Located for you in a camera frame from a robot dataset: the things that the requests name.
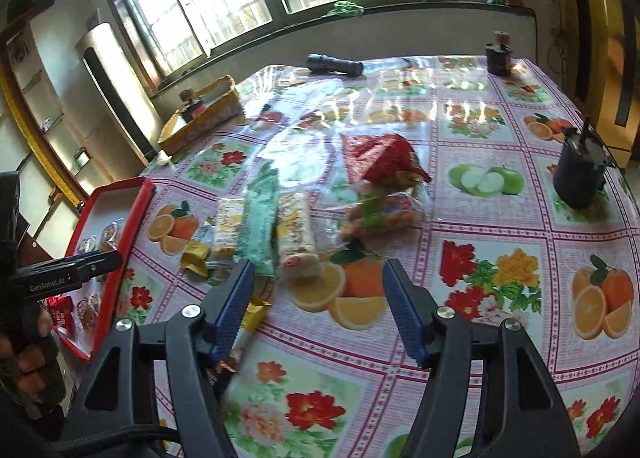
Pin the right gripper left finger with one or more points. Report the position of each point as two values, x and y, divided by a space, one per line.
151 385

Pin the rice cracker pack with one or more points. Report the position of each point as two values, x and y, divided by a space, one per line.
297 253
227 228

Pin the clear fried snack bag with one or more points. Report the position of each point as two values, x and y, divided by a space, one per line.
381 209

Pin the red snack bag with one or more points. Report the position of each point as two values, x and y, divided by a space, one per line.
382 159

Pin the person left hand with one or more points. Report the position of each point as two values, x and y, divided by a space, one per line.
30 373

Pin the red crumpled snack pack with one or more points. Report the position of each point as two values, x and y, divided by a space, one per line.
61 310

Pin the red white tray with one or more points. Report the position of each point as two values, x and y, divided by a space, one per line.
99 251

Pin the yellow wafer pack centre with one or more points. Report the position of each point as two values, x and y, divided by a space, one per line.
255 312

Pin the yellow wafer pack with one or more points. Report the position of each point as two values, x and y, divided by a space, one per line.
196 253
255 312

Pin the wooden shelf cabinet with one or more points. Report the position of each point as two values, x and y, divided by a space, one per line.
44 145

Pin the yellow wafer pack left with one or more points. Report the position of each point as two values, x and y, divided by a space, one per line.
196 253

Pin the white standing air conditioner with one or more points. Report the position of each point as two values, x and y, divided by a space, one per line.
121 90

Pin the green snack bar wrapper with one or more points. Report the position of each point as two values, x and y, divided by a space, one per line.
258 220

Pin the fruit pattern tablecloth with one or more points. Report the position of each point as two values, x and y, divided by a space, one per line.
325 374

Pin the black cup with straw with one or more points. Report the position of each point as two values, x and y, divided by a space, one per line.
580 171

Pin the dark bottle in box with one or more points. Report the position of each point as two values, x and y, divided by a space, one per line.
192 105

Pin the yellow cardboard box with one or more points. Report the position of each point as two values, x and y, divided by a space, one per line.
222 102

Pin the dark bottle with cork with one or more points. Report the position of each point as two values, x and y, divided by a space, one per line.
499 54

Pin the black flashlight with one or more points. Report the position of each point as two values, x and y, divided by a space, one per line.
325 64

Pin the green cloth on sill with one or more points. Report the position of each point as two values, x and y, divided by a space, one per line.
345 9

